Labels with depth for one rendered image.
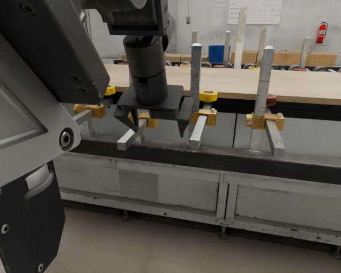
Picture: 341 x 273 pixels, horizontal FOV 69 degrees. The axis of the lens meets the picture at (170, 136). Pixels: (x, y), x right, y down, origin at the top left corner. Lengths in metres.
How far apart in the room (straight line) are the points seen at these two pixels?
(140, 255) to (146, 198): 0.32
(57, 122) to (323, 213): 1.52
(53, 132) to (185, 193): 1.38
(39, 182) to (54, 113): 0.19
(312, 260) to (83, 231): 1.35
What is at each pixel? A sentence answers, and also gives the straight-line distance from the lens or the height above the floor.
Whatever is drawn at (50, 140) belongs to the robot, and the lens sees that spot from 0.17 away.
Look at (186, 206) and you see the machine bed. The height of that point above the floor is 0.18.
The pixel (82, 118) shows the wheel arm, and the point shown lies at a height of 0.83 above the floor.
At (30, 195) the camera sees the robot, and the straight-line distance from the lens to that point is 0.34.
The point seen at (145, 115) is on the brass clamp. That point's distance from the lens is 1.08.
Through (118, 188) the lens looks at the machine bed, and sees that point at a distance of 1.66.
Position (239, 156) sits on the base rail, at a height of 0.70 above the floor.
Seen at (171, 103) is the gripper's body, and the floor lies 1.06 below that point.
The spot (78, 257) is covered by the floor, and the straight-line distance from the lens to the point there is 1.63.
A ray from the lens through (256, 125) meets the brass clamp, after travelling 1.01.
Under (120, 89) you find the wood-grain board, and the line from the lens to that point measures 1.31.
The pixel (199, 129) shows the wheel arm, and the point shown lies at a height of 0.86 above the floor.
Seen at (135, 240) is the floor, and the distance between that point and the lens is 1.64.
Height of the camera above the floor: 1.19
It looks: 24 degrees down
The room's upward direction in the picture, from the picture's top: straight up
